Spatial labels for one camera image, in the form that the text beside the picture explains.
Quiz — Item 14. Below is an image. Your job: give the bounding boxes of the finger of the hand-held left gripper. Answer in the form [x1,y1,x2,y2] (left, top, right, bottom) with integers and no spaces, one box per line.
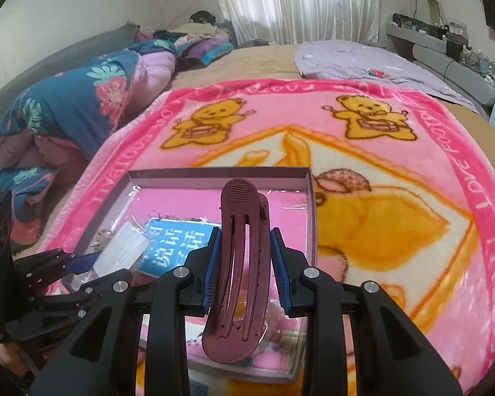
[14,248,95,293]
[2,280,108,343]

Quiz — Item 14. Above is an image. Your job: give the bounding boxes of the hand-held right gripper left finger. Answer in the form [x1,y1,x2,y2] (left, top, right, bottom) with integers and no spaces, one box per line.
[29,228,223,396]

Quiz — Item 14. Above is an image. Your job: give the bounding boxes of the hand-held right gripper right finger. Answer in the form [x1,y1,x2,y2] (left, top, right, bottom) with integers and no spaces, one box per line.
[271,228,465,396]

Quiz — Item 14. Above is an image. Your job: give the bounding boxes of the maroon hair clip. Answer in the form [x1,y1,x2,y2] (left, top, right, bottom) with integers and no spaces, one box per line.
[201,178,271,366]

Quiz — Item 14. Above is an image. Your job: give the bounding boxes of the shallow cardboard box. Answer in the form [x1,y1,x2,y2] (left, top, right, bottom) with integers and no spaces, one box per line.
[72,168,317,384]

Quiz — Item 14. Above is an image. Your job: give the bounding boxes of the person's left forearm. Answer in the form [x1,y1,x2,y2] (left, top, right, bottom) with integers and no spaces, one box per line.
[0,330,31,378]

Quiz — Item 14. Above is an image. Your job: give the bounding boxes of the blue printed card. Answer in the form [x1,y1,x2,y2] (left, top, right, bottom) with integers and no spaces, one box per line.
[139,218,216,277]

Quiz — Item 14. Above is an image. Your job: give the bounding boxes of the white clear packet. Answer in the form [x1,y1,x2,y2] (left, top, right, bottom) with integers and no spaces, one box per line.
[94,222,149,277]

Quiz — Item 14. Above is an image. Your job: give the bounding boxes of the floral dark blue quilt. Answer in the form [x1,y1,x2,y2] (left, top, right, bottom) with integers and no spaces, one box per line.
[0,39,178,248]

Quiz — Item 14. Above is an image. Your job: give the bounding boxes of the pink bear printed blanket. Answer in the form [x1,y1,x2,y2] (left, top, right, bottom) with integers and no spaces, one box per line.
[37,78,495,396]

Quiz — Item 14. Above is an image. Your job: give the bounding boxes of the grey padded headboard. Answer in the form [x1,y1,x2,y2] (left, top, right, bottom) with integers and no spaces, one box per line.
[0,22,141,133]

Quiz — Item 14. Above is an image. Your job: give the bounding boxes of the bed with beige sheet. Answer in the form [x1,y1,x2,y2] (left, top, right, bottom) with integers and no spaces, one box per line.
[0,41,495,380]

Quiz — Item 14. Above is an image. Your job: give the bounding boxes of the striped purple pillow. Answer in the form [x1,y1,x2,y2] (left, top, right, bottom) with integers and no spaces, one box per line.
[177,35,235,67]

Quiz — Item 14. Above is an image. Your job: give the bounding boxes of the lilac blanket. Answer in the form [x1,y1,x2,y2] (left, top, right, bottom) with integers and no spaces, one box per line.
[294,40,493,114]

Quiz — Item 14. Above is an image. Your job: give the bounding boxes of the grey bedside shelf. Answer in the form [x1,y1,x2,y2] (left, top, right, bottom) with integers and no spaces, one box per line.
[385,13,495,108]

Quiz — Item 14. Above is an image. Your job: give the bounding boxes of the white sheer curtain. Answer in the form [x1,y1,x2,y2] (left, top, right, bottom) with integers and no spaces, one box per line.
[208,0,380,46]

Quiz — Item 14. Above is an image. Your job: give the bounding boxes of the black electronic box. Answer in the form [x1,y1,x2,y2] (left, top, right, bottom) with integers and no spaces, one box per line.
[445,33,465,58]

